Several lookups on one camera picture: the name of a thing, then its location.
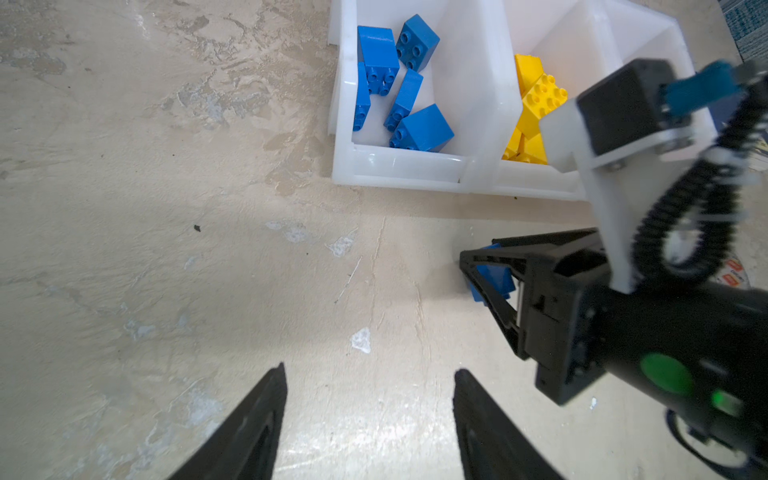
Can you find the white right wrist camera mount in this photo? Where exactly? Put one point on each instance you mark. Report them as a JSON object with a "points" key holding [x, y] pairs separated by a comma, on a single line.
{"points": [[627, 150]]}

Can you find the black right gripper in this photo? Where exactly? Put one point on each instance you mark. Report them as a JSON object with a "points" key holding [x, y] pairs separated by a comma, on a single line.
{"points": [[552, 324]]}

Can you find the white middle bin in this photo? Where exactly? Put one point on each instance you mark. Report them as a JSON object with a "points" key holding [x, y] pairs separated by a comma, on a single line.
{"points": [[579, 43]]}

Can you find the blue brick top row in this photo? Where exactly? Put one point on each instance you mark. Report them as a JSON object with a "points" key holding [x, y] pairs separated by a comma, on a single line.
{"points": [[500, 279]]}

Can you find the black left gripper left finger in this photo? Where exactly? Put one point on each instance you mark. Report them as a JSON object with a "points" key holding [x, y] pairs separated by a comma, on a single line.
{"points": [[245, 445]]}

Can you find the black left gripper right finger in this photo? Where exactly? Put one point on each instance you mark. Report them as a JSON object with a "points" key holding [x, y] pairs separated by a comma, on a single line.
{"points": [[490, 445]]}

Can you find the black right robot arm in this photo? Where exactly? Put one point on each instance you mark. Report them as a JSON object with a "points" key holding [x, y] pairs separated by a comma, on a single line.
{"points": [[696, 346]]}

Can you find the blue tall brick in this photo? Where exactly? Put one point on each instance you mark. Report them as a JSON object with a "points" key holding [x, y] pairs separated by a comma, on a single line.
{"points": [[378, 54]]}

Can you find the tape roll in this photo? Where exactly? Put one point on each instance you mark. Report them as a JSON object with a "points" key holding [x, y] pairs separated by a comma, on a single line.
{"points": [[733, 274]]}

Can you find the long yellow brick bottom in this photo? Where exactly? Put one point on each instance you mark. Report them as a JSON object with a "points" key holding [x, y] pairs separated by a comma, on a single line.
{"points": [[542, 98]]}

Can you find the white left bin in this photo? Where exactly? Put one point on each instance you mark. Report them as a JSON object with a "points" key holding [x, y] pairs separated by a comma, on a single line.
{"points": [[471, 78]]}

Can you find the small blue brick bottom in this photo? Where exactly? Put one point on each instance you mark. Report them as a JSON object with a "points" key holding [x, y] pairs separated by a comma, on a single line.
{"points": [[363, 102]]}

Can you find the dark blue upturned brick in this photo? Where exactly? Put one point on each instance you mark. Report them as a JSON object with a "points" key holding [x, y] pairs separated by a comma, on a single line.
{"points": [[416, 43]]}

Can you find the white bin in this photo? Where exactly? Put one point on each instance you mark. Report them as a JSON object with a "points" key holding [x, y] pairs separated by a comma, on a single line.
{"points": [[471, 78], [579, 43]]}

